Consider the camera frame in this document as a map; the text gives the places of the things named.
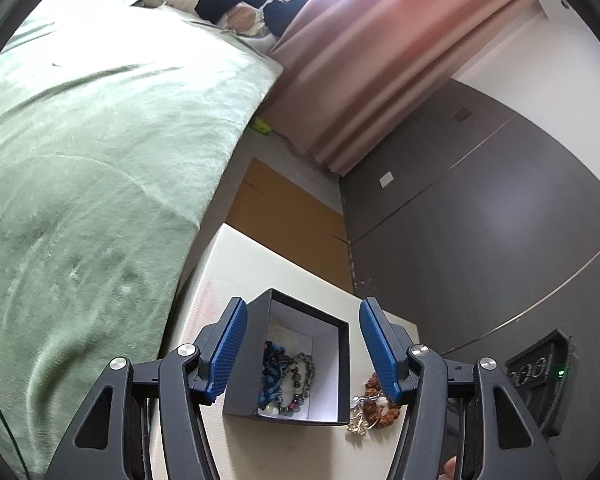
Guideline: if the green fleece blanket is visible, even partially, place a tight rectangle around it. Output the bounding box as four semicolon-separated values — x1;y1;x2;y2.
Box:
0;0;286;480

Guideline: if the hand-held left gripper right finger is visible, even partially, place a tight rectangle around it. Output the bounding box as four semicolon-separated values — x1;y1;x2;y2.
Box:
358;297;564;480

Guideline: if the brown seed bead bracelet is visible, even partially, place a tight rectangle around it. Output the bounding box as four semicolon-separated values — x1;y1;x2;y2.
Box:
364;372;407;424

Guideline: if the pink curtain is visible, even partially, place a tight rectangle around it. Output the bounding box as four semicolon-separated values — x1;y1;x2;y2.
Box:
260;0;546;177

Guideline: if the flat brown cardboard sheet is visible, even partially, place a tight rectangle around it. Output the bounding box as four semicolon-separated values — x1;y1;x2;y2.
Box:
226;157;356;295

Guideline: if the pile of dark clothes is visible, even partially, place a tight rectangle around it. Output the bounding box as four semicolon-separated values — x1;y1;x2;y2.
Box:
195;0;313;39

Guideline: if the blue beaded bracelet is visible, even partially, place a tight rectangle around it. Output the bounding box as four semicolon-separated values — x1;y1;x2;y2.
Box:
261;341;292;409

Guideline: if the black cable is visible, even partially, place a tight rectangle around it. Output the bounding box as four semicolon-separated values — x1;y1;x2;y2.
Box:
0;355;31;480

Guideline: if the dark grey jewelry box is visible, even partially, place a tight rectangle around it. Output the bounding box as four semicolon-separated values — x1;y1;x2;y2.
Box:
222;287;351;427

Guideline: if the dark beaded bracelet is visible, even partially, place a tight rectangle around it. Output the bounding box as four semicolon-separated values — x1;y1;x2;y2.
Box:
279;352;317;417

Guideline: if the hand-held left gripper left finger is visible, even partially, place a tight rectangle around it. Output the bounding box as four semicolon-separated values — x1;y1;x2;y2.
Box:
45;297;248;480

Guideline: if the silver chain bracelet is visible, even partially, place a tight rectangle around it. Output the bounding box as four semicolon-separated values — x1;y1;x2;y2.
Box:
346;394;392;435

